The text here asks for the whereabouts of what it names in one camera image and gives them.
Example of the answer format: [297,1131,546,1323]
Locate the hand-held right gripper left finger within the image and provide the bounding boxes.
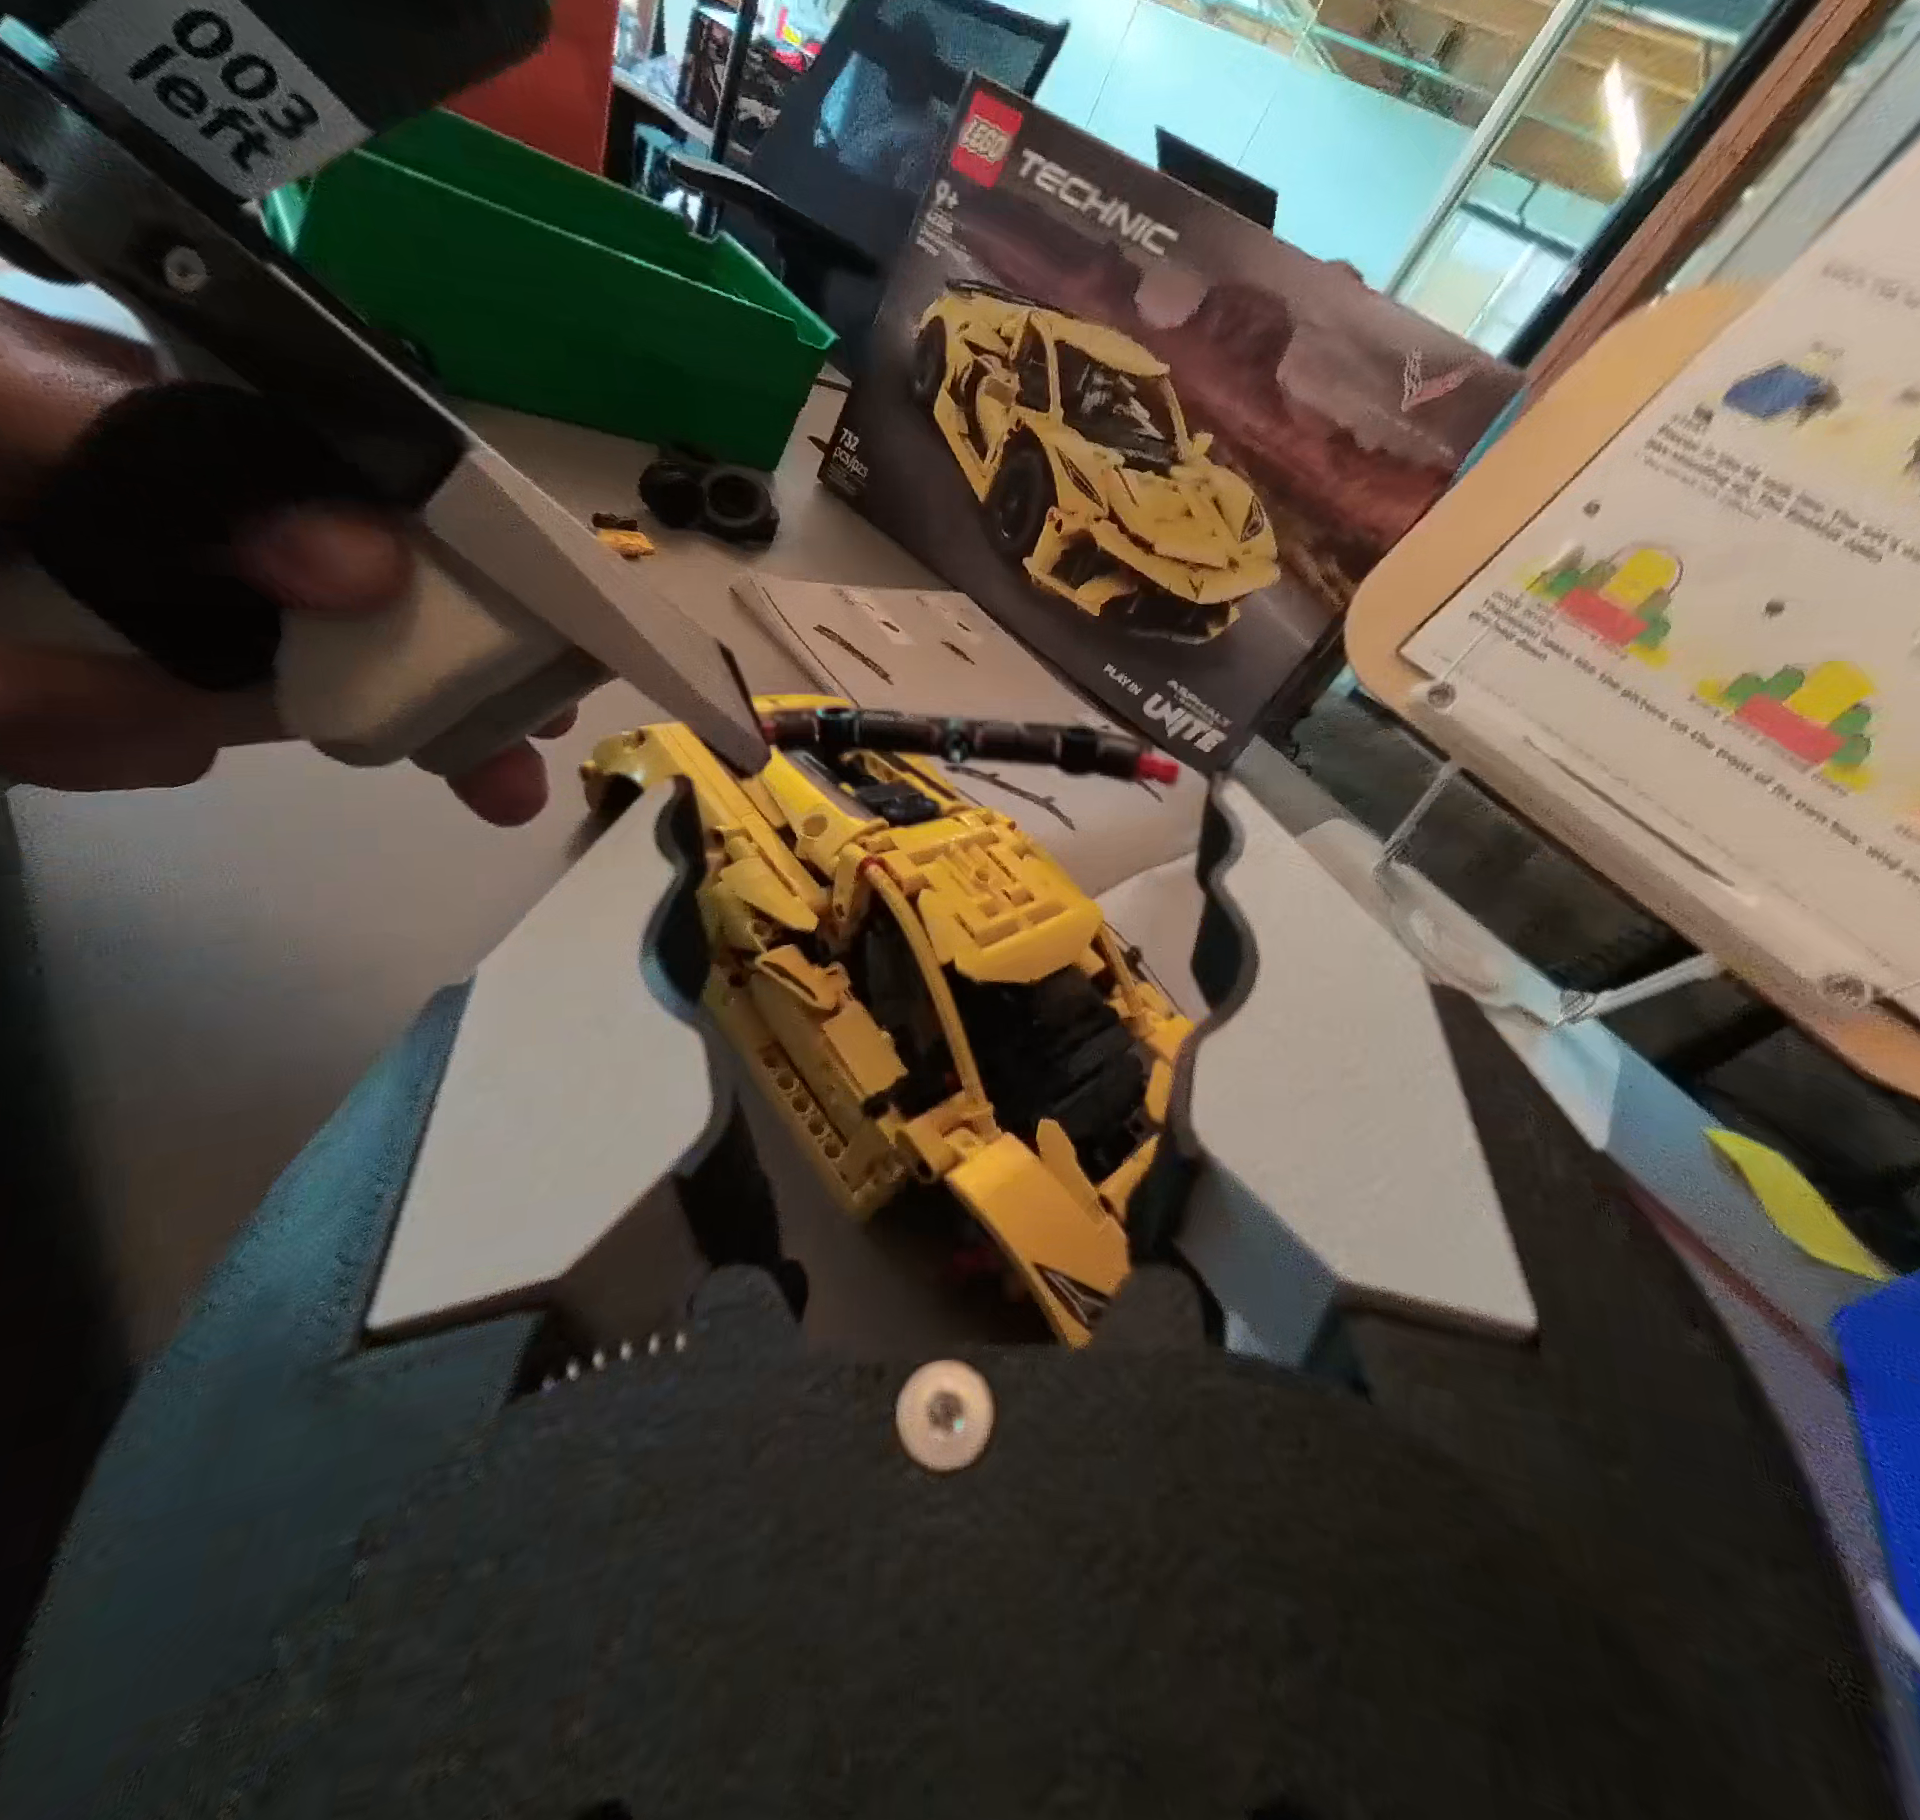
[367,782,815,1344]

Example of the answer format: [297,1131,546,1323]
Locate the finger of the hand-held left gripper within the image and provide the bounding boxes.
[416,441,773,779]
[412,663,616,783]

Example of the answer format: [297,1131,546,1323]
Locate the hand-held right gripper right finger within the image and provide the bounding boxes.
[1122,777,1538,1368]

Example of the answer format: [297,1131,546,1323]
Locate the yellow brick car model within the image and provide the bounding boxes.
[582,693,1200,1348]

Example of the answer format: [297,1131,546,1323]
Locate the grey desk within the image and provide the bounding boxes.
[0,251,1920,1820]

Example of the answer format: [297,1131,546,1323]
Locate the black desk monitor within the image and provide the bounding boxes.
[1155,127,1281,233]

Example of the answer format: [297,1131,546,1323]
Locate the person's left hand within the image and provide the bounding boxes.
[0,297,582,833]

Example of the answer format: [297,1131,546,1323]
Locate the red plastic bin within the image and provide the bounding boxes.
[451,0,633,171]

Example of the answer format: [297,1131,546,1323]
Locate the green plastic bin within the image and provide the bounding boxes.
[262,109,839,471]

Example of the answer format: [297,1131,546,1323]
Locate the open instruction booklet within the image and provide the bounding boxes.
[732,575,1443,1042]

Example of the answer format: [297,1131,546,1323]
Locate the yellow tape piece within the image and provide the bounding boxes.
[1706,1125,1895,1286]

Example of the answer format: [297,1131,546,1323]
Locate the black office chair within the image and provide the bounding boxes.
[751,0,1069,337]

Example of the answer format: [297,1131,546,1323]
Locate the wooden document stand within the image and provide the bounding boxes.
[1342,169,1920,1103]

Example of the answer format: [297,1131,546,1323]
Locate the blue plastic bin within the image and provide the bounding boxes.
[1831,1273,1920,1626]

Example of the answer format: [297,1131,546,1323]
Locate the car set box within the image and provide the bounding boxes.
[817,70,1524,772]

